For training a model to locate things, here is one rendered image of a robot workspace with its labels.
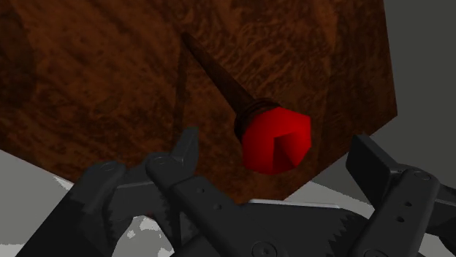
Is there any brown wooden table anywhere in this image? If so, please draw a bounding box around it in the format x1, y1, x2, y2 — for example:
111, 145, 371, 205
0, 0, 398, 204

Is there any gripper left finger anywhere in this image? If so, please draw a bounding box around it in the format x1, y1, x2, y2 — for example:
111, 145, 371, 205
15, 127, 286, 257

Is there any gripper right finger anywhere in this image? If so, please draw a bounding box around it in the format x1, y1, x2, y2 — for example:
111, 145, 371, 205
345, 134, 456, 257

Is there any red-headed tool with brown handle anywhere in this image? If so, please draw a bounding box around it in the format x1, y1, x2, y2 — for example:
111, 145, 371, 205
180, 32, 313, 176

